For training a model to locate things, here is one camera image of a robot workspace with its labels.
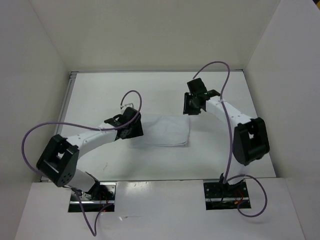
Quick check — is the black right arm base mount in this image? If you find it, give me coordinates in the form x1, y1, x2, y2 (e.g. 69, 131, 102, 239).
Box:
203, 174, 251, 211

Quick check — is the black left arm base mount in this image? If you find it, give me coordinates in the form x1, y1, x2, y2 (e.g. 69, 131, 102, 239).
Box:
68, 182, 117, 213

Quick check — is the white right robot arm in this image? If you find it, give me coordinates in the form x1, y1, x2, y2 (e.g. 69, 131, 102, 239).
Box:
183, 78, 270, 197

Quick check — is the white skirt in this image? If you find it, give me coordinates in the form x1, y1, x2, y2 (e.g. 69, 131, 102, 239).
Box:
131, 114, 190, 148

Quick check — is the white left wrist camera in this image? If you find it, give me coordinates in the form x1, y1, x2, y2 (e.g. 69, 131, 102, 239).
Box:
120, 103, 134, 111

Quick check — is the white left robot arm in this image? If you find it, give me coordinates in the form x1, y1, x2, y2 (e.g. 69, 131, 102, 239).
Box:
36, 106, 144, 200

